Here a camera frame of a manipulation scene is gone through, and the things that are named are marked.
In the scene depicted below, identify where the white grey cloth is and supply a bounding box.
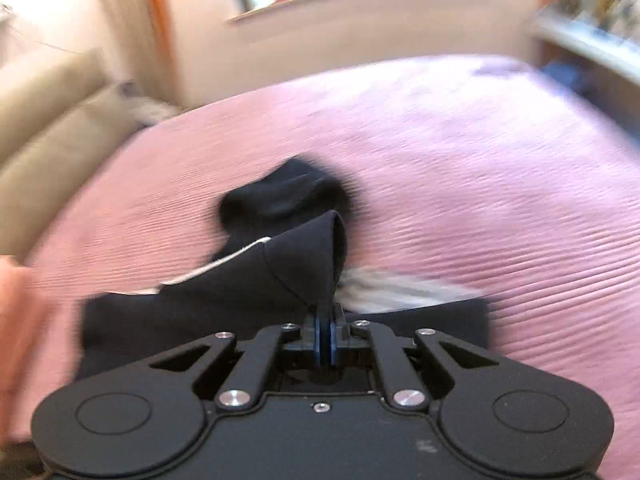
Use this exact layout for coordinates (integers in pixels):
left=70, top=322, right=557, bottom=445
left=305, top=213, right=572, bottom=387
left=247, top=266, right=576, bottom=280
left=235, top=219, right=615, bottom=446
left=334, top=266, right=487, bottom=312

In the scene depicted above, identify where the beige padded headboard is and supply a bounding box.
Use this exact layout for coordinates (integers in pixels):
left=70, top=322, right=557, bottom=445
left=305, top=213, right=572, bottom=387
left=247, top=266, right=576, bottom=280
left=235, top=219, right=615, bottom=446
left=0, top=47, right=173, bottom=257

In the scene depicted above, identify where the white shelf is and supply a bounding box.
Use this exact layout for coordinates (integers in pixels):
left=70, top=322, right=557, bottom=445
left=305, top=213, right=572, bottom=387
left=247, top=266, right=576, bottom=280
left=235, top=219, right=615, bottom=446
left=529, top=0, right=640, bottom=86

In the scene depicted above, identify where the grey patterned cloth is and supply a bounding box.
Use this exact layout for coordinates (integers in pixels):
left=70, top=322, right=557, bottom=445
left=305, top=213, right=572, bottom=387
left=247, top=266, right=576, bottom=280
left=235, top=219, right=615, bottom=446
left=119, top=80, right=182, bottom=127

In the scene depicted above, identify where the black garment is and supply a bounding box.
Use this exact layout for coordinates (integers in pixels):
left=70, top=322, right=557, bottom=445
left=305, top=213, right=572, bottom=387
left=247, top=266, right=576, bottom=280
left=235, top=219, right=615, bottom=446
left=80, top=156, right=491, bottom=378

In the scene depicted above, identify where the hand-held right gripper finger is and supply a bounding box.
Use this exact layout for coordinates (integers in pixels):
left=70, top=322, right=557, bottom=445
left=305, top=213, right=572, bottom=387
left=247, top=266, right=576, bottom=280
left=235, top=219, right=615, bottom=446
left=324, top=307, right=502, bottom=409
left=143, top=307, right=325, bottom=409

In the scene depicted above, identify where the pink quilted bedspread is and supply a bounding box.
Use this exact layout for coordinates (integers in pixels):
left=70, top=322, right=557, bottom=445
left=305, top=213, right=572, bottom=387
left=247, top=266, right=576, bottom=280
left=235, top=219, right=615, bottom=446
left=0, top=54, right=640, bottom=480

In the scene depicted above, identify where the blue container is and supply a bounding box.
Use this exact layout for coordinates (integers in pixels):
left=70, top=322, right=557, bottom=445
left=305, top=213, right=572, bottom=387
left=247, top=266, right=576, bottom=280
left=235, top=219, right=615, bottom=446
left=544, top=59, right=587, bottom=92

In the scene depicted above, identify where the cream curtain with orange edge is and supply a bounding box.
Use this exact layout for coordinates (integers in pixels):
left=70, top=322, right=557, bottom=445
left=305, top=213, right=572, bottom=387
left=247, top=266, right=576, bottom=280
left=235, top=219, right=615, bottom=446
left=86, top=0, right=175, bottom=98

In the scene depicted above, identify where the peach folded blanket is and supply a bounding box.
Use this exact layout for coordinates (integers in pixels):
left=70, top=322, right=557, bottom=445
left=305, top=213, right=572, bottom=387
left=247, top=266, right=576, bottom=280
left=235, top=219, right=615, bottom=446
left=0, top=254, right=53, bottom=443

